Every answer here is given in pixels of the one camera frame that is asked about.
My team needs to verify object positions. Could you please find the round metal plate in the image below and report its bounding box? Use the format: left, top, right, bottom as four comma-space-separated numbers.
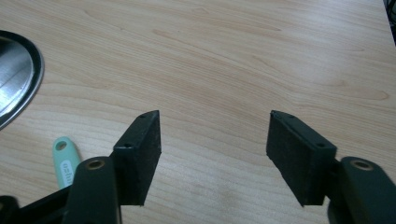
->
0, 29, 45, 131

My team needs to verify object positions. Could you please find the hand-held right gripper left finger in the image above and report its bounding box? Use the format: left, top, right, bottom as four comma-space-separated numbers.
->
109, 109, 163, 207

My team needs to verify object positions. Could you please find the mint green plastic handle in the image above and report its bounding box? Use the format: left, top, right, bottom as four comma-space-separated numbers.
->
51, 135, 82, 190

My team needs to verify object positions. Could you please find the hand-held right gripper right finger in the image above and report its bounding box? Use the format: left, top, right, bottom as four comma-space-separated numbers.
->
265, 109, 338, 207

